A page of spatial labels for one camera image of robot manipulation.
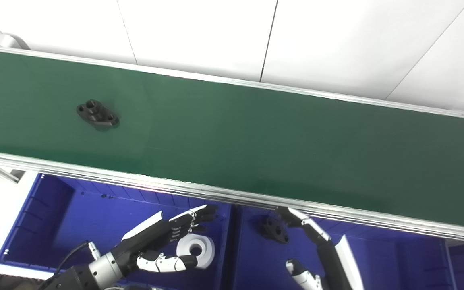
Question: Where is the blue plastic bin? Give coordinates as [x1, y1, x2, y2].
[0, 172, 234, 290]
[230, 203, 452, 290]

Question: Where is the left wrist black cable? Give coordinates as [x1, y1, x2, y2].
[51, 240, 102, 282]

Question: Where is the black flange part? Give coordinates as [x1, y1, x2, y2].
[261, 217, 290, 244]
[76, 99, 120, 130]

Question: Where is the wide aluminium conveyor side rail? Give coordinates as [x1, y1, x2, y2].
[0, 148, 464, 247]

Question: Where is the green conveyor belt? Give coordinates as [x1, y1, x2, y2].
[0, 48, 464, 231]

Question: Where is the thin aluminium conveyor side rail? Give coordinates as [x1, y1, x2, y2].
[0, 41, 464, 119]

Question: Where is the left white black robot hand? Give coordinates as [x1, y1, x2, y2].
[111, 204, 218, 278]

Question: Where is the white ring-shaped plastic part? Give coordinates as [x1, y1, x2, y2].
[176, 235, 215, 269]

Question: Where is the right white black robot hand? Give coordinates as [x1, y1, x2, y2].
[275, 207, 365, 290]

